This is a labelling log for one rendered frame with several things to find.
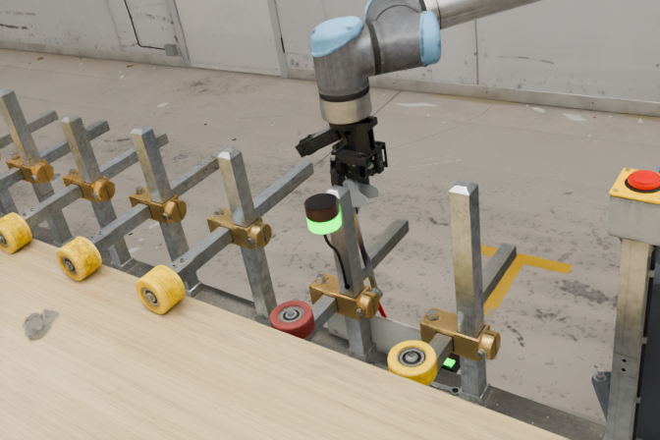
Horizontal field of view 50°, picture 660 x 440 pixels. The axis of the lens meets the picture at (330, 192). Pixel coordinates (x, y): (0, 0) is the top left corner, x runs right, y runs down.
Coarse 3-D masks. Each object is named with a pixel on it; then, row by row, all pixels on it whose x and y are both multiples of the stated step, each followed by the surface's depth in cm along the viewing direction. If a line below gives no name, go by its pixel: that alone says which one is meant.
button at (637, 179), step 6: (630, 174) 93; (636, 174) 92; (642, 174) 92; (648, 174) 92; (654, 174) 92; (630, 180) 92; (636, 180) 91; (642, 180) 91; (648, 180) 91; (654, 180) 91; (636, 186) 91; (642, 186) 90; (648, 186) 90; (654, 186) 90
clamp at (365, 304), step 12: (312, 288) 140; (324, 288) 139; (336, 288) 139; (312, 300) 142; (336, 300) 138; (348, 300) 136; (360, 300) 135; (372, 300) 136; (336, 312) 140; (348, 312) 138; (360, 312) 135; (372, 312) 137
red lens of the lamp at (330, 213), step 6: (336, 198) 123; (336, 204) 121; (306, 210) 121; (312, 210) 121; (318, 210) 120; (324, 210) 120; (330, 210) 120; (336, 210) 122; (306, 216) 123; (312, 216) 121; (318, 216) 121; (324, 216) 121; (330, 216) 121
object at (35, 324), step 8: (32, 312) 139; (48, 312) 138; (56, 312) 140; (24, 320) 138; (32, 320) 136; (40, 320) 137; (48, 320) 137; (24, 328) 137; (32, 328) 135; (40, 328) 136; (48, 328) 135; (32, 336) 133; (40, 336) 134
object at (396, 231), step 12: (396, 228) 155; (408, 228) 158; (384, 240) 152; (396, 240) 155; (372, 252) 149; (384, 252) 151; (372, 264) 148; (324, 300) 138; (324, 312) 135; (312, 336) 133
